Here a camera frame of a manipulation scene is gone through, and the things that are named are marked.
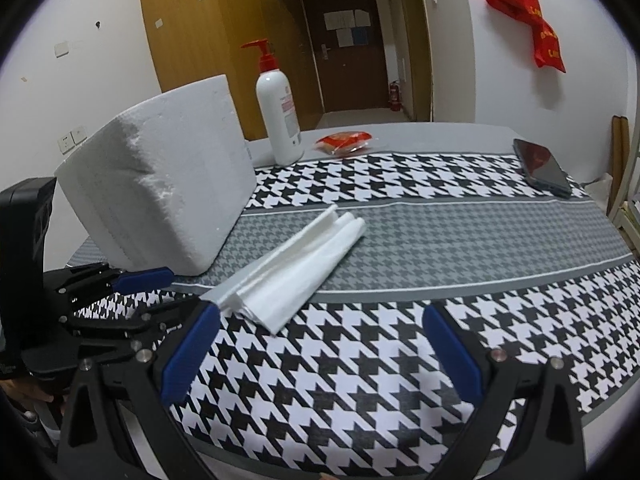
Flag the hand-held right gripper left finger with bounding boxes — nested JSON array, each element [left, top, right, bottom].
[[56, 302, 223, 480]]

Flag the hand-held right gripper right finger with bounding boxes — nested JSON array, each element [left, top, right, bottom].
[[422, 304, 587, 480]]

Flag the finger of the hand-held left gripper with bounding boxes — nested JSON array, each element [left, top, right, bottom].
[[60, 297, 203, 356], [52, 262, 175, 306]]

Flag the white foam box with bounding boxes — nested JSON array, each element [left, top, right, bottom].
[[54, 74, 258, 277]]

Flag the white tissue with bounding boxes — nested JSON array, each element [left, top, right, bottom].
[[204, 204, 367, 336]]

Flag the houndstooth tablecloth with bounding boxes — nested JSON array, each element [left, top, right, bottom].
[[65, 122, 640, 476]]

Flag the white pump bottle red cap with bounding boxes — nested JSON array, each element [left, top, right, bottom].
[[241, 39, 306, 167]]

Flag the black smartphone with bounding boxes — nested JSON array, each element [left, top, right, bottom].
[[512, 138, 572, 197]]

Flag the red snack packet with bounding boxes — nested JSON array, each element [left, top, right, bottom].
[[315, 130, 373, 157]]

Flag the wooden wardrobe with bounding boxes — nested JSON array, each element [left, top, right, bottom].
[[136, 0, 323, 143]]

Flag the wooden boards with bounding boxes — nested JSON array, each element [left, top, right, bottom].
[[607, 115, 635, 216]]

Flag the dark brown door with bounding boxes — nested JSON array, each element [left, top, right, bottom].
[[301, 0, 391, 112]]

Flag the blue and white notice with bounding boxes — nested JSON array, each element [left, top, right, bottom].
[[336, 27, 368, 48]]

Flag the wooden side door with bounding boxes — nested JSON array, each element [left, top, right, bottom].
[[395, 0, 433, 123]]

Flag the white paper notice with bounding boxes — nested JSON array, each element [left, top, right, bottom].
[[324, 9, 372, 31]]

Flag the red plastic bag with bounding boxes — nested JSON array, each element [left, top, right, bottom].
[[481, 0, 567, 73]]

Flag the white metal frame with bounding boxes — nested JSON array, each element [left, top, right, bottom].
[[607, 195, 640, 251]]

